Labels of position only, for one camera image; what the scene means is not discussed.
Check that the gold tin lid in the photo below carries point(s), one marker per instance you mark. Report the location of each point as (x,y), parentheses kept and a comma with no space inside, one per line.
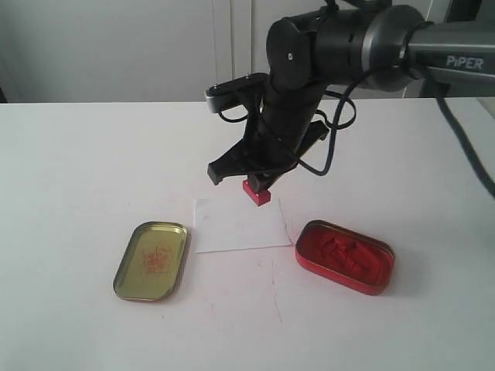
(152,264)

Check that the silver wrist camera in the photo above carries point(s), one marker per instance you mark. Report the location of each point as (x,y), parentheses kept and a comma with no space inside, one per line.
(224,96)

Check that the red stamp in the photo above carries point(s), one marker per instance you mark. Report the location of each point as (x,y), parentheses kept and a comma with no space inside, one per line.
(259,198)

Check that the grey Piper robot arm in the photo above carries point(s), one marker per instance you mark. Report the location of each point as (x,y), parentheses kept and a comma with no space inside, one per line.
(317,59)

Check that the white paper sheet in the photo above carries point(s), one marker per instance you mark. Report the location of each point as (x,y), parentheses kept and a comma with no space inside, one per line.
(236,223)

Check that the white cabinet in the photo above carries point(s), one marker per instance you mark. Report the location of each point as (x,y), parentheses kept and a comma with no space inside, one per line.
(119,51)

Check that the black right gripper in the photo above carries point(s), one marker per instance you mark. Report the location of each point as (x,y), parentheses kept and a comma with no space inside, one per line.
(277,133)

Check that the red ink pad tin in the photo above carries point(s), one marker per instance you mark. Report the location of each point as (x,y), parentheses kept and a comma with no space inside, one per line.
(345,257)

